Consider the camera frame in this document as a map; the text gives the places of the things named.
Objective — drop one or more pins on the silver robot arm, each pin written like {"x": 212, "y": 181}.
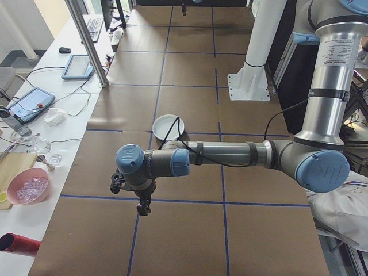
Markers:
{"x": 330, "y": 100}

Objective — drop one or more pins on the black monitor stand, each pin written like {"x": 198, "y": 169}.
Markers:
{"x": 122, "y": 17}

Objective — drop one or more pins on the black monitor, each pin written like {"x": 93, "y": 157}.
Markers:
{"x": 107, "y": 14}

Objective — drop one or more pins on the black keyboard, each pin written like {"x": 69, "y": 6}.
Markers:
{"x": 93, "y": 28}

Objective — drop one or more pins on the small clear glass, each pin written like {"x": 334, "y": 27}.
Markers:
{"x": 55, "y": 159}

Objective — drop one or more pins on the pink bowl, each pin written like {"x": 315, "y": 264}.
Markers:
{"x": 43, "y": 189}

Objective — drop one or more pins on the metal jigger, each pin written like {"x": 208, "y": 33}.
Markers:
{"x": 43, "y": 158}

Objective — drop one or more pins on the clear drinking glass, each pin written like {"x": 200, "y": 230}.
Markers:
{"x": 41, "y": 145}

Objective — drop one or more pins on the white side table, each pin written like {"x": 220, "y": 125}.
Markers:
{"x": 72, "y": 103}

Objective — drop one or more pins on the clear plastic ice cubes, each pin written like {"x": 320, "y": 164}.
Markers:
{"x": 30, "y": 187}

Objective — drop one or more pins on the crumpled white tissue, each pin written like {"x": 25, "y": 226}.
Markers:
{"x": 54, "y": 116}

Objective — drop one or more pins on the blue grey teach pendant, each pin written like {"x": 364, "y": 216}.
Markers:
{"x": 77, "y": 66}
{"x": 31, "y": 103}

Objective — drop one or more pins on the red cylinder tube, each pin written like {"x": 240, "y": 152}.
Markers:
{"x": 23, "y": 244}

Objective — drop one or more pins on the black computer mouse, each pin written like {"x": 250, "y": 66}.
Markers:
{"x": 64, "y": 50}

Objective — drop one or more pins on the wooden cutting board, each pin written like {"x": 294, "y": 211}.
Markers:
{"x": 17, "y": 164}

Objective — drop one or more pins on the yellow green lime slice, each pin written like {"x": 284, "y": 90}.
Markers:
{"x": 3, "y": 197}

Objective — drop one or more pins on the metal tongs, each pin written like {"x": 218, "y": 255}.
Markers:
{"x": 7, "y": 152}

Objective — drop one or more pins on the silver bottle with black cap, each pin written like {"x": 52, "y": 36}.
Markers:
{"x": 13, "y": 122}

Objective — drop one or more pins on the white pipe with flange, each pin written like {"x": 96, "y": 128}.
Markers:
{"x": 30, "y": 53}

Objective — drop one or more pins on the grey chair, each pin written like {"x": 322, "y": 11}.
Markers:
{"x": 325, "y": 230}
{"x": 7, "y": 76}

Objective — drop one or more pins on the person in white coat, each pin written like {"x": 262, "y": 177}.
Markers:
{"x": 339, "y": 212}

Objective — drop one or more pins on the aluminium profile post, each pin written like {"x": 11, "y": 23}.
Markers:
{"x": 92, "y": 51}

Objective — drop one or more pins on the aluminium frame bar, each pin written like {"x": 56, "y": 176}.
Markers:
{"x": 283, "y": 66}

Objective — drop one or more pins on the black frame cover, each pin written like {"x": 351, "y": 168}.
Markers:
{"x": 290, "y": 115}

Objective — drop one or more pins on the black metal frame rack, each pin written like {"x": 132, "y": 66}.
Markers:
{"x": 358, "y": 92}

